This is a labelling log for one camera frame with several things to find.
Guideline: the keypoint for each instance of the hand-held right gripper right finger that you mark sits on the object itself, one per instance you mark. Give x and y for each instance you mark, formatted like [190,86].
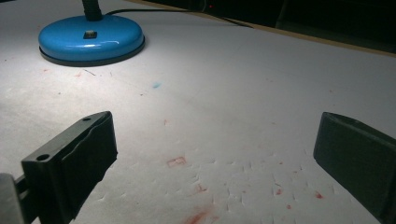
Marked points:
[355,155]

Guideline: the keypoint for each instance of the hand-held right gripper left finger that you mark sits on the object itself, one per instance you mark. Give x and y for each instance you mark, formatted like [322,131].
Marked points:
[71,165]

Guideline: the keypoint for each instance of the blue desk lamp base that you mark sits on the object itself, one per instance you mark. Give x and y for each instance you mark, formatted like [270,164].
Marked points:
[91,39]

